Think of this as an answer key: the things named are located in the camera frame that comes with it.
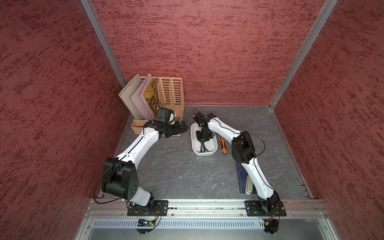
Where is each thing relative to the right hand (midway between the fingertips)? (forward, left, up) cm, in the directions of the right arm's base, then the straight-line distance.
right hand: (202, 142), depth 99 cm
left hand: (-2, +13, +16) cm, 21 cm away
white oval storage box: (-2, -6, 0) cm, 6 cm away
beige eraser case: (-29, -24, +4) cm, 38 cm away
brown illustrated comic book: (+26, +33, +20) cm, 47 cm away
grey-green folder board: (+16, +45, +29) cm, 56 cm away
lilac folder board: (+14, +38, +26) cm, 48 cm away
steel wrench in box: (-6, -1, 0) cm, 6 cm away
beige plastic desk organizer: (+38, +26, +12) cm, 48 cm away
